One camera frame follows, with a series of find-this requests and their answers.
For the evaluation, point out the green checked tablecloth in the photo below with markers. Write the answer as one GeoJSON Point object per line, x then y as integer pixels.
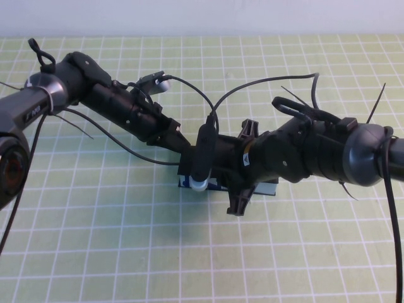
{"type": "Point", "coordinates": [158, 252]}

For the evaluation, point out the black zip tie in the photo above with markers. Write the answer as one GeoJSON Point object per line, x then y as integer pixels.
{"type": "Point", "coordinates": [296, 97]}
{"type": "Point", "coordinates": [347, 191]}
{"type": "Point", "coordinates": [376, 103]}

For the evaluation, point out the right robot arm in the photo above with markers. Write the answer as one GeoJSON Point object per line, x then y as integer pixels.
{"type": "Point", "coordinates": [363, 151]}

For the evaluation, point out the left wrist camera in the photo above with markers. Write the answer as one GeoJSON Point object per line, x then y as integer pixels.
{"type": "Point", "coordinates": [162, 86]}

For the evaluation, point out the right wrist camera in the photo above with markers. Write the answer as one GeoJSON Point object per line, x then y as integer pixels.
{"type": "Point", "coordinates": [203, 151]}

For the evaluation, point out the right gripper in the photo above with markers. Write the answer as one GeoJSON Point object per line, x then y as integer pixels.
{"type": "Point", "coordinates": [240, 161]}

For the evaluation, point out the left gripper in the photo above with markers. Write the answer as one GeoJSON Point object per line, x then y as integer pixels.
{"type": "Point", "coordinates": [132, 110]}

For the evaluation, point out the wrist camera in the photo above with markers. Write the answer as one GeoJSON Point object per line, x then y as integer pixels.
{"type": "Point", "coordinates": [162, 86]}
{"type": "Point", "coordinates": [203, 151]}

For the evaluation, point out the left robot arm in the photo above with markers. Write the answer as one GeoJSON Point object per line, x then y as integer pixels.
{"type": "Point", "coordinates": [63, 82]}

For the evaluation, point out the black printed glasses case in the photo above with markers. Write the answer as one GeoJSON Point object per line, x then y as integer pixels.
{"type": "Point", "coordinates": [268, 188]}

